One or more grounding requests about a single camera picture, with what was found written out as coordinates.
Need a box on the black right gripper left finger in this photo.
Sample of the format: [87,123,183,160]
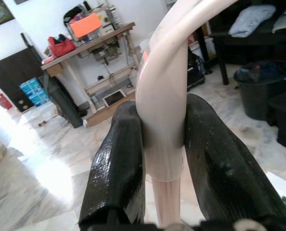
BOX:
[78,101,146,227]

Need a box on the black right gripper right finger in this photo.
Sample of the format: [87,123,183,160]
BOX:
[185,93,286,221]

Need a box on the black floor bag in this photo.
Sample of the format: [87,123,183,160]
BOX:
[186,51,206,92]

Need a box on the brown cardboard plank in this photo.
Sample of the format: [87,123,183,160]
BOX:
[82,105,121,128]

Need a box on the white framed tablet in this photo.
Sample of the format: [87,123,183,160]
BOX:
[102,89,128,107]

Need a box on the printed paper sheet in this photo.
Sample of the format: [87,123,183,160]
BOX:
[265,172,286,217]

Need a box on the dark green folded bag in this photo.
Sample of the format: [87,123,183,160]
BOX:
[38,72,84,129]

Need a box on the black storage box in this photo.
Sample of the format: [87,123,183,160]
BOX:
[268,87,286,153]

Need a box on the black plastic bucket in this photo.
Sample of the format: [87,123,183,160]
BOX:
[234,60,286,121]

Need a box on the blue packaged box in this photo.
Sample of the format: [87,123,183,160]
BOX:
[19,77,50,107]

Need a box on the grey bench motor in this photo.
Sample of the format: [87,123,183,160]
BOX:
[90,40,121,64]

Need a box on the white bucket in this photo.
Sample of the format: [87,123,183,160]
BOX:
[190,37,217,61]

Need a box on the wooden workbench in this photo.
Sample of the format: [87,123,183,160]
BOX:
[40,22,137,114]

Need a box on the black table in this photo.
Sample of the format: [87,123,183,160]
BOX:
[209,28,286,86]

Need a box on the red bag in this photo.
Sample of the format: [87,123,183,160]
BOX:
[48,34,77,58]

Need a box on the red fire extinguisher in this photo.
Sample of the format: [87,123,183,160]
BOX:
[0,89,13,111]

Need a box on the orange paper sheet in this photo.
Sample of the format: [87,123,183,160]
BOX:
[69,13,103,39]

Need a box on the black cabinet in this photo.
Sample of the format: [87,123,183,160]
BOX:
[0,47,44,113]

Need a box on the grey machine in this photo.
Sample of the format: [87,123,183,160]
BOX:
[94,7,121,33]

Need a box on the black pole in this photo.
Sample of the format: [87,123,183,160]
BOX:
[21,33,43,64]

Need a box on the light blue folded cloth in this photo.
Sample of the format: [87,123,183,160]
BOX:
[228,4,277,38]

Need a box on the black bag with print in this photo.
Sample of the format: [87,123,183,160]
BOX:
[63,6,87,25]

